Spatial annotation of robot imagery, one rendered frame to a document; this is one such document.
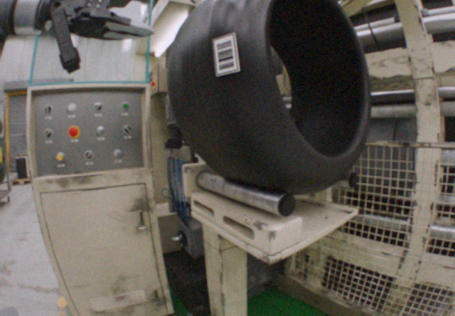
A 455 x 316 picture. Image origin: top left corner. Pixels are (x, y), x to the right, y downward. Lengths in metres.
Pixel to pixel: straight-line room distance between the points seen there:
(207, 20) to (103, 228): 0.88
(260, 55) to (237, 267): 0.78
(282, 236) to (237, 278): 0.55
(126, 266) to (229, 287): 0.47
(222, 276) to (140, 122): 0.72
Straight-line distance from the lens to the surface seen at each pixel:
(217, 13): 0.40
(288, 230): 0.46
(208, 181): 0.64
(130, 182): 1.00
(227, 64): 0.35
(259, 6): 0.42
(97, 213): 1.02
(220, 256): 0.87
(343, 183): 0.67
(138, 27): 0.41
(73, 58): 0.38
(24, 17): 0.42
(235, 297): 1.03
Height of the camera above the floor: 1.04
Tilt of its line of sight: 3 degrees down
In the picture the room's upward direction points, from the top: 2 degrees counter-clockwise
